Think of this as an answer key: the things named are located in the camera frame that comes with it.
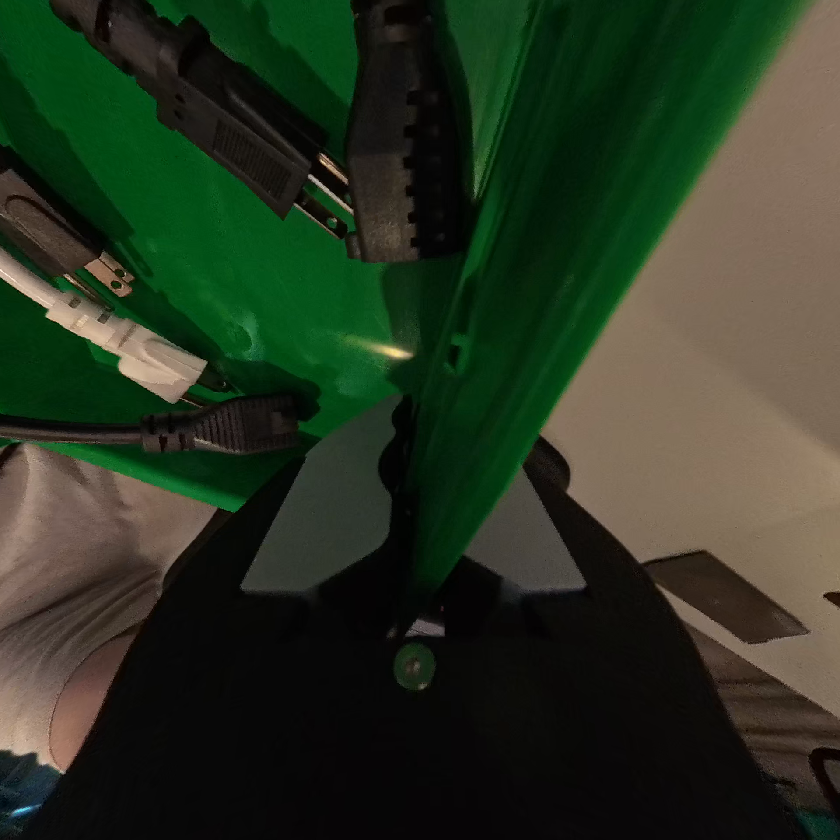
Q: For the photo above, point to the white power plug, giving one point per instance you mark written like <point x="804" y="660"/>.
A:
<point x="131" y="348"/>

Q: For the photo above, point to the black ribbed power plug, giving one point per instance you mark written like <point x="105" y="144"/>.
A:
<point x="229" y="131"/>

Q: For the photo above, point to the black thick power plug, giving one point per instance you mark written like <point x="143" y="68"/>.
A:
<point x="387" y="164"/>

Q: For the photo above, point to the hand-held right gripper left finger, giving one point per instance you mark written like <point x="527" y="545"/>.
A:
<point x="328" y="518"/>

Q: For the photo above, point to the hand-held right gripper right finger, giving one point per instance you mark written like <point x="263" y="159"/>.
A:
<point x="525" y="544"/>

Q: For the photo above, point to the green plastic box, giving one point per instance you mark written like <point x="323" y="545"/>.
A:
<point x="262" y="295"/>

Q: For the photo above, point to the black flat power plug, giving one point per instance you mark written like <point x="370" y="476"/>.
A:
<point x="39" y="229"/>

